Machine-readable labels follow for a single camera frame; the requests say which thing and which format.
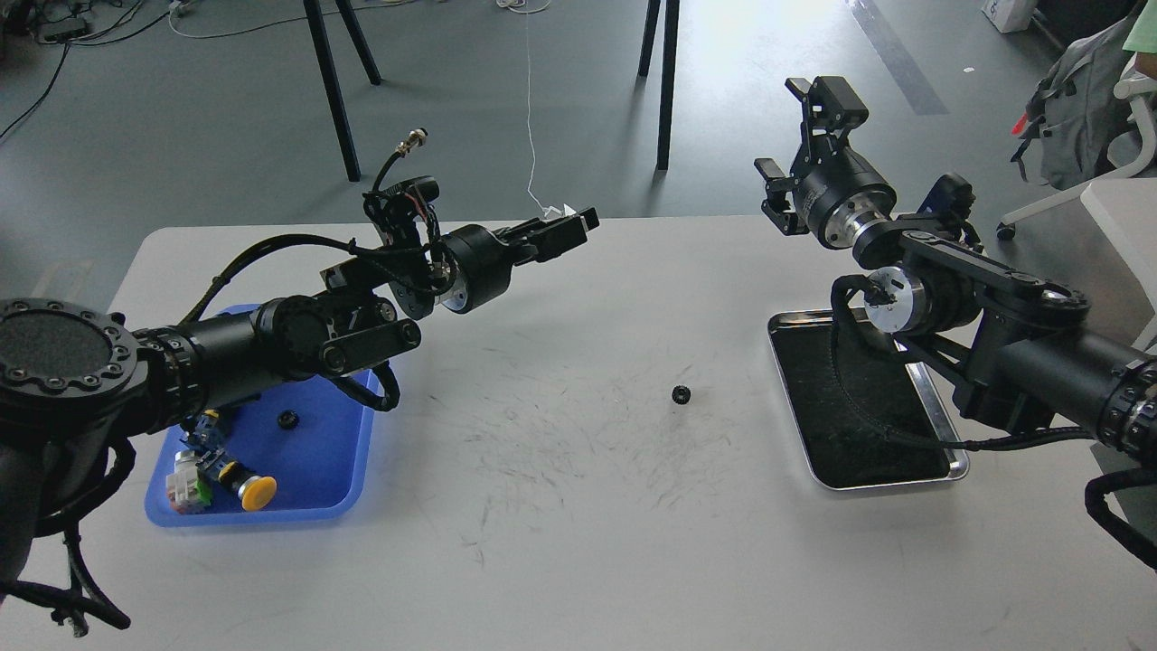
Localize small black gear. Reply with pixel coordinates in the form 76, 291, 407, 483
277, 410, 300, 431
671, 384, 691, 405

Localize silver metal tray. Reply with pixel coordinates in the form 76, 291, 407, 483
767, 310, 970, 491

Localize black tripod legs left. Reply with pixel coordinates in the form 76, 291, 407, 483
301, 0, 382, 183

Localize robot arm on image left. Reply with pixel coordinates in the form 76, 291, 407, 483
1, 128, 599, 637

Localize white office chair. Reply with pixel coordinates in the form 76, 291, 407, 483
996, 62, 1156, 241

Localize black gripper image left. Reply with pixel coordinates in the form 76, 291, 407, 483
439, 207, 599, 315

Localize yellow push button switch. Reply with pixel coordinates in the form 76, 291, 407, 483
211, 460, 277, 512

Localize blue black switch body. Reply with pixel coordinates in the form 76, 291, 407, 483
180, 409, 229, 454

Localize blue plastic tray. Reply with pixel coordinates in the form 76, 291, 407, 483
145, 303, 385, 528

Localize white cable on floor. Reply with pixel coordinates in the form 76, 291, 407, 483
495, 0, 584, 221

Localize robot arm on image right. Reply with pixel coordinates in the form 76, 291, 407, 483
756, 77, 1154, 565

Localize black tripod legs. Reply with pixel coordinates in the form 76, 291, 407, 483
301, 0, 382, 183
638, 0, 681, 172

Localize black tripod legs right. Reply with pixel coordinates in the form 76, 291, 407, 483
638, 0, 681, 172

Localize grey backpack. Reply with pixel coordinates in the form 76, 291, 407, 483
1010, 15, 1137, 190

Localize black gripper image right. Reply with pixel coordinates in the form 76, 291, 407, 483
756, 77, 898, 249

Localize white green connector block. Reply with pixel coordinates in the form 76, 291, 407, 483
165, 447, 213, 515

